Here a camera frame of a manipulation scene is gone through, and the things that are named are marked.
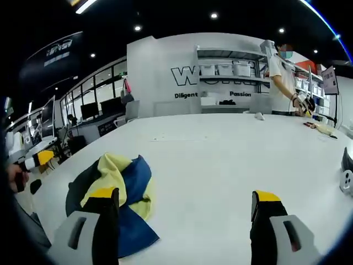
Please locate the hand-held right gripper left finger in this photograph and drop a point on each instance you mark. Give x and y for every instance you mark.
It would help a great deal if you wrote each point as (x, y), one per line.
(82, 237)

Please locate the hanging pink and grey bags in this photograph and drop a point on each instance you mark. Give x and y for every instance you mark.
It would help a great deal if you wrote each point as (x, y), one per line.
(127, 92)

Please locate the dark hanging banner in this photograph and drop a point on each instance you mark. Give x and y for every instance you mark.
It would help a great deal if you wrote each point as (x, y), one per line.
(55, 58)

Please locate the black computer monitor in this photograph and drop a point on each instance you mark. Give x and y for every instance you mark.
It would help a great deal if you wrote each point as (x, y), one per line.
(110, 106)
(89, 111)

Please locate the yellow blue dark garment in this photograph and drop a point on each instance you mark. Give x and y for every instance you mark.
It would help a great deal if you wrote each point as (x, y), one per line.
(138, 179)

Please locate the white grey device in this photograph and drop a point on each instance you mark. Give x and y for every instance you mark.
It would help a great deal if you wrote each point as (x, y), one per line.
(347, 176)

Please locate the sign board on stand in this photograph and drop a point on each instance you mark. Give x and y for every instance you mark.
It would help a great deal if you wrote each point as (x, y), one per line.
(330, 80)

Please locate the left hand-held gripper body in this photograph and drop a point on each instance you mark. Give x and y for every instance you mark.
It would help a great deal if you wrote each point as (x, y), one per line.
(26, 165)

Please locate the grey metal shelf unit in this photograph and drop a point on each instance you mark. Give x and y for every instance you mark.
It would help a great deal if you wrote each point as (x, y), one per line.
(229, 53)

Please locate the large white-framed monitor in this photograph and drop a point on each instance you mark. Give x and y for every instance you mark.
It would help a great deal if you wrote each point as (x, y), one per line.
(48, 118)

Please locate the person's left hand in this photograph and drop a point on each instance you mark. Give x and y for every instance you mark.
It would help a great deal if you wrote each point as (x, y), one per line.
(12, 176)

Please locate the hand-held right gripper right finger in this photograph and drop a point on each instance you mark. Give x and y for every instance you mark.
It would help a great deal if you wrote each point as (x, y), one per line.
(273, 237)

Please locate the grey office desk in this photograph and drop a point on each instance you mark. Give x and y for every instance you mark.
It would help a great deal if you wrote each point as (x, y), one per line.
(36, 145)

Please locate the small white crumpled object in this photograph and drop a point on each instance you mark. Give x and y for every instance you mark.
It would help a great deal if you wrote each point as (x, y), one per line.
(259, 116)

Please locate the white storage bin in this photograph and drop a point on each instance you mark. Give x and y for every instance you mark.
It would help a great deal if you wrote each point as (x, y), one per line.
(208, 70)
(224, 70)
(242, 70)

